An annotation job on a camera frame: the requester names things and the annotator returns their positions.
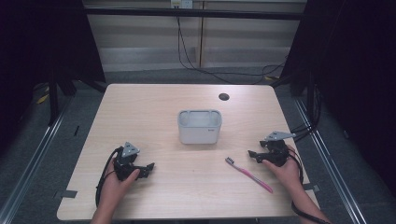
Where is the bundle of black floor cables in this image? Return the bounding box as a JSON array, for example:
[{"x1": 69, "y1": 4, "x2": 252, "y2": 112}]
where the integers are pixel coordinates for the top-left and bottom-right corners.
[{"x1": 290, "y1": 82, "x2": 323, "y2": 144}]

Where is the black curtain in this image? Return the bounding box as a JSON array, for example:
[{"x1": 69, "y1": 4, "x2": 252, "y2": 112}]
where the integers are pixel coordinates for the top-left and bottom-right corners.
[
  {"x1": 279, "y1": 0, "x2": 396, "y2": 200},
  {"x1": 0, "y1": 0, "x2": 106, "y2": 157}
]

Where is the metal floor rail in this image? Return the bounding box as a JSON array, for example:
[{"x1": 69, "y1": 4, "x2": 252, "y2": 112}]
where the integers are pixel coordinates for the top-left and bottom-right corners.
[
  {"x1": 293, "y1": 96, "x2": 370, "y2": 224},
  {"x1": 0, "y1": 94, "x2": 75, "y2": 224}
]

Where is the pink toothbrush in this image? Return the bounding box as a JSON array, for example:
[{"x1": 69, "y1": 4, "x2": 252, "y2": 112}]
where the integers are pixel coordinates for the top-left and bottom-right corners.
[{"x1": 224, "y1": 156, "x2": 275, "y2": 194}]

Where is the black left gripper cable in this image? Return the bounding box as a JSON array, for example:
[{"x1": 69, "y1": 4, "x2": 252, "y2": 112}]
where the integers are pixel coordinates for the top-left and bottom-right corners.
[{"x1": 94, "y1": 146, "x2": 124, "y2": 208}]

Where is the person's left hand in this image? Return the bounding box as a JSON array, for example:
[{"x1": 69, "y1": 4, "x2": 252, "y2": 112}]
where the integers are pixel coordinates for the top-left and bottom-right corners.
[{"x1": 98, "y1": 167, "x2": 141, "y2": 207}]

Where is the white wall power outlet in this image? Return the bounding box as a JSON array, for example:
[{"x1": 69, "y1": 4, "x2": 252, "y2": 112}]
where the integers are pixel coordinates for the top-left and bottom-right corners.
[{"x1": 170, "y1": 0, "x2": 194, "y2": 9}]

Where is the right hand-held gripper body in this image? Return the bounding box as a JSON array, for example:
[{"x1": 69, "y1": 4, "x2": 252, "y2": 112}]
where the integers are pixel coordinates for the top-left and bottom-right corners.
[{"x1": 259, "y1": 131, "x2": 297, "y2": 168}]

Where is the person's right hand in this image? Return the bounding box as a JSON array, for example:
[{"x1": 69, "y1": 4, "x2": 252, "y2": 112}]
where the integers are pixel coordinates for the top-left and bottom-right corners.
[{"x1": 262, "y1": 145, "x2": 305, "y2": 194}]

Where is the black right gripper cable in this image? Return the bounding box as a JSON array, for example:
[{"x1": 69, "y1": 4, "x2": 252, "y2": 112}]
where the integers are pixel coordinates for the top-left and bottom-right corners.
[{"x1": 287, "y1": 147, "x2": 332, "y2": 224}]

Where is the grey plastic container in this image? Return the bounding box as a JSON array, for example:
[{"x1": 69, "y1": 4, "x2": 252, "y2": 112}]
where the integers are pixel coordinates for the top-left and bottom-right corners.
[{"x1": 177, "y1": 108, "x2": 223, "y2": 146}]

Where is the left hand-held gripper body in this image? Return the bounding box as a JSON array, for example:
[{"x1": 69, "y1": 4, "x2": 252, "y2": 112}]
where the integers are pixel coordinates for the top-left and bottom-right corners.
[{"x1": 113, "y1": 142, "x2": 141, "y2": 182}]

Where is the yellow floor object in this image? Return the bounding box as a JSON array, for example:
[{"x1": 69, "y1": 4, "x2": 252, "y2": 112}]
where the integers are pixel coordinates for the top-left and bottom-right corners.
[{"x1": 35, "y1": 87, "x2": 50, "y2": 105}]

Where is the black wall cable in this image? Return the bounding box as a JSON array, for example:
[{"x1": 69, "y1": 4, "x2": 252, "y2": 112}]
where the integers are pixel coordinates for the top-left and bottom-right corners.
[{"x1": 176, "y1": 15, "x2": 288, "y2": 86}]

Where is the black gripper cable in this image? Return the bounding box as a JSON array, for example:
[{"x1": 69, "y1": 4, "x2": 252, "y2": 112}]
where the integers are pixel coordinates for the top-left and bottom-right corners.
[
  {"x1": 287, "y1": 147, "x2": 332, "y2": 224},
  {"x1": 94, "y1": 146, "x2": 124, "y2": 208}
]

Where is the black metal stand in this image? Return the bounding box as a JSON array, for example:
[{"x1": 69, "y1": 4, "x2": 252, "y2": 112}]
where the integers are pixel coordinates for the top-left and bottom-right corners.
[{"x1": 47, "y1": 69, "x2": 61, "y2": 127}]

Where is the black horizontal frame bar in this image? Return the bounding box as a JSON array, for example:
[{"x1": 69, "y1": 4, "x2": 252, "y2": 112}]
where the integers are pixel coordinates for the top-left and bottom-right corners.
[{"x1": 83, "y1": 7, "x2": 306, "y2": 21}]

